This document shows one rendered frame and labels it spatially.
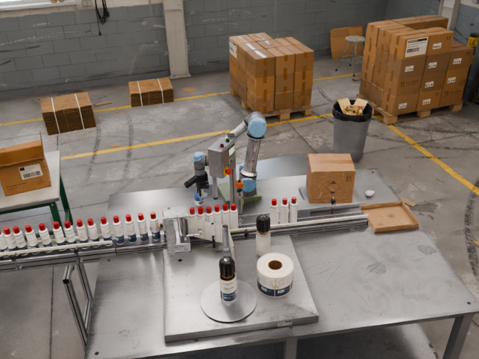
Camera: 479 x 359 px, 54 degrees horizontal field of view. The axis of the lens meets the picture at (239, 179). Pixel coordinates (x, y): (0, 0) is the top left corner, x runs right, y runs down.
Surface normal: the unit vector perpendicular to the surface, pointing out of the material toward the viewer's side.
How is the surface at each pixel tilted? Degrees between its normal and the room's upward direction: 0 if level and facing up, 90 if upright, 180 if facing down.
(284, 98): 87
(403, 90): 92
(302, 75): 88
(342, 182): 90
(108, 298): 0
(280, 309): 0
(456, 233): 0
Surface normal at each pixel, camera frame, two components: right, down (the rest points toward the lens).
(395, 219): -0.03, -0.84
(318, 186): -0.03, 0.54
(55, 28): 0.29, 0.51
